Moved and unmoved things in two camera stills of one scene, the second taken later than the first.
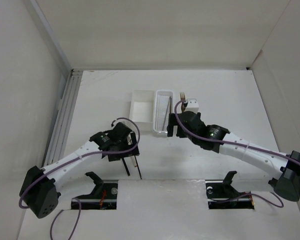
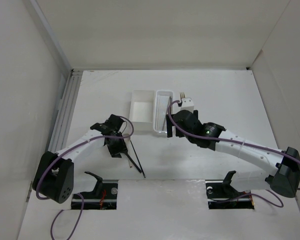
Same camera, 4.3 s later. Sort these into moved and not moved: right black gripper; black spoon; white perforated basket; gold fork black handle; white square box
Moved: black spoon
Not moved: right black gripper; gold fork black handle; white square box; white perforated basket
